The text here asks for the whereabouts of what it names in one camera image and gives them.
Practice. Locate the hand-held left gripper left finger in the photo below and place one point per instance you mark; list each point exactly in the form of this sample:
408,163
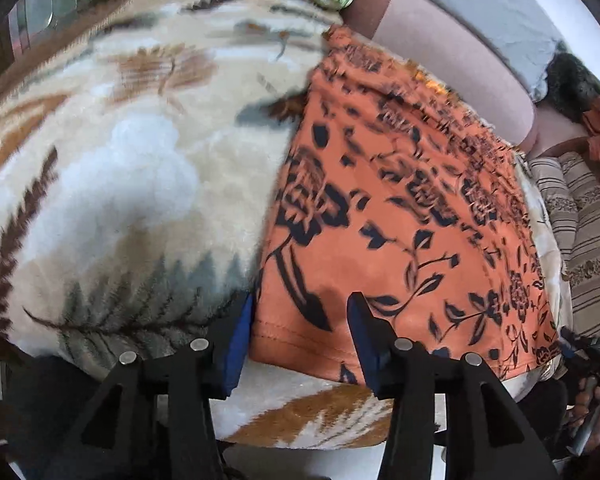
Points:
236,350

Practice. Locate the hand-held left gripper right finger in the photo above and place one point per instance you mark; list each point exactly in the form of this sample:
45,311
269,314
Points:
367,345

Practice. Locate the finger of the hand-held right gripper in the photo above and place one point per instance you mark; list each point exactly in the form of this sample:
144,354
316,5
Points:
570,347

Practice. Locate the orange black floral garment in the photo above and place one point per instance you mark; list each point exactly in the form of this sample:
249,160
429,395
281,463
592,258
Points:
405,220

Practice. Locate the beige striped cushion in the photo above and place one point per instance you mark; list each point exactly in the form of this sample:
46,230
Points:
587,240

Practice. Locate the beige leaf print blanket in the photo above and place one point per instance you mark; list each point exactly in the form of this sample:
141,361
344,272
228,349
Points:
130,170

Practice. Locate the dark furry cloth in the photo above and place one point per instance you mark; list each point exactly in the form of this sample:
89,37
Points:
577,85

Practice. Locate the pink brown bolster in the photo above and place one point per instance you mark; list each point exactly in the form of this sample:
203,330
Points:
445,60

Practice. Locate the window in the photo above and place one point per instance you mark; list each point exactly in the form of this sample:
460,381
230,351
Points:
55,5

